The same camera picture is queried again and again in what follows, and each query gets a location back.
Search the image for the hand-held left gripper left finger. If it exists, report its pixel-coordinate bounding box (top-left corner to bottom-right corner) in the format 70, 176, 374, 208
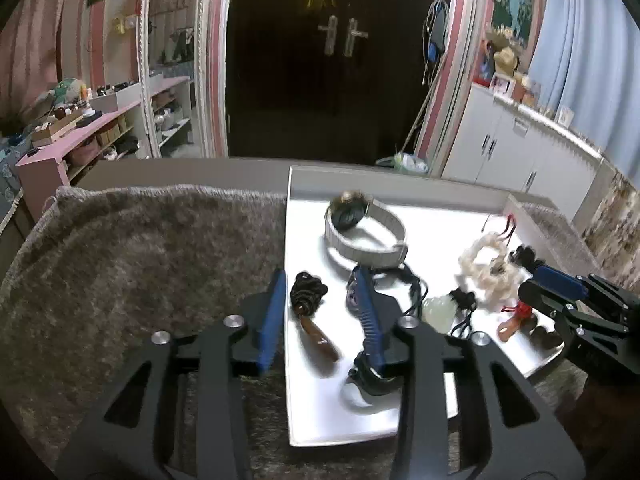
55, 267, 288, 480

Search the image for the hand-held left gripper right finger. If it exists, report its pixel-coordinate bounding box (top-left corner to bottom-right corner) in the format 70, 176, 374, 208
350, 265, 587, 480

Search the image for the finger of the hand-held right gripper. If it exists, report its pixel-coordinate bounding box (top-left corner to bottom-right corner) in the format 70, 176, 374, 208
531, 264, 592, 303
517, 281, 568, 318

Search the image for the brown pendant red cord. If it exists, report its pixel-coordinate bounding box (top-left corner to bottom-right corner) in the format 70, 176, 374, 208
497, 300, 538, 343

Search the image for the black cord necklace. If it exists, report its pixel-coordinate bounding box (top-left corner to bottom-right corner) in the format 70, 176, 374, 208
345, 262, 430, 318

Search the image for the brown pendant with black knot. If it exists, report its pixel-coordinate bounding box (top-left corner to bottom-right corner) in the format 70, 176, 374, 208
299, 310, 341, 363

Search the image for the white bead bracelet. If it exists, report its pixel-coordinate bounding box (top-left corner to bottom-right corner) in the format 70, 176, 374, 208
457, 232, 521, 311

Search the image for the pale jade pendant black cord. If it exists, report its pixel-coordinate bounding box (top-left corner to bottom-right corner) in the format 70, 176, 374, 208
422, 287, 485, 341

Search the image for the white band wristwatch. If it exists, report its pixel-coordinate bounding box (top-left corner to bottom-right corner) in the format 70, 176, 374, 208
324, 190, 408, 266

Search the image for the white rectangular tray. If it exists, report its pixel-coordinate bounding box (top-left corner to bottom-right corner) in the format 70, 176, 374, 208
284, 165, 568, 448

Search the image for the person's right forearm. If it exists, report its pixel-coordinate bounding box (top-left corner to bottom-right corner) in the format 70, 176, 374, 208
560, 360, 640, 461

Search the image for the dark brown pendant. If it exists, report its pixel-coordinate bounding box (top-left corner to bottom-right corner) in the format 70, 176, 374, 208
530, 325, 563, 348

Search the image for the floral patterned cloth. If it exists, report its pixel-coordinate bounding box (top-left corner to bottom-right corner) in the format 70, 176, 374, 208
582, 170, 640, 291

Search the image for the white cabinet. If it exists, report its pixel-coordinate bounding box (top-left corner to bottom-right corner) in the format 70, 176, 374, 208
442, 82, 608, 226

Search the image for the green white plastic bag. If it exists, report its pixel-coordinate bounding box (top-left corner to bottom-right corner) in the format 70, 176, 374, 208
376, 152, 430, 175

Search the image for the grey fluffy mat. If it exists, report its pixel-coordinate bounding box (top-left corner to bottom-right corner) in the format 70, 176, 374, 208
0, 185, 601, 480

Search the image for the mop stick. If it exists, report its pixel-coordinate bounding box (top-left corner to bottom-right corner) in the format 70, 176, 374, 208
397, 50, 451, 156

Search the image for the dark double door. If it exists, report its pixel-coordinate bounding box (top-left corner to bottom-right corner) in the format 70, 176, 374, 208
225, 0, 461, 163

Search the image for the blue curtain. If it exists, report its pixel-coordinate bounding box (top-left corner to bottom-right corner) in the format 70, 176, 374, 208
525, 0, 640, 181

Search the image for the pink shelf unit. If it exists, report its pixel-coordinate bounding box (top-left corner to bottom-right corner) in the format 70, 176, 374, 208
15, 77, 196, 216

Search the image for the white framed standing mirror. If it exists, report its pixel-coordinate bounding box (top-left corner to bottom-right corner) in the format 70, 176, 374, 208
135, 0, 216, 161

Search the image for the blue patterned blanket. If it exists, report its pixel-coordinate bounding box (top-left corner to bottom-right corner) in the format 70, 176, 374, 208
0, 135, 26, 231

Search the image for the pale green plush toy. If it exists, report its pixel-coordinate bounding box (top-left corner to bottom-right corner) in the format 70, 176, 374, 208
50, 77, 88, 106

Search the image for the pink striped curtain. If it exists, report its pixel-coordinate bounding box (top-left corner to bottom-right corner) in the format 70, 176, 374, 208
0, 0, 93, 131

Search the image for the thin red black cord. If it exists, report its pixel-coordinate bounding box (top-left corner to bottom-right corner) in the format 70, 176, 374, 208
480, 212, 518, 246

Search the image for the hanging blue bag with cables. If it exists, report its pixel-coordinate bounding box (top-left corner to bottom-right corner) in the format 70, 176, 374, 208
422, 0, 451, 86

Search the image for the silver door handle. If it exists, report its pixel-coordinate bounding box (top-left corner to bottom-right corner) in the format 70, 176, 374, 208
319, 15, 340, 57
344, 17, 370, 58

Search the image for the green wall painting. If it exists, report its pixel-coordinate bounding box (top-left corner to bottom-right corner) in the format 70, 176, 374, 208
492, 0, 537, 46

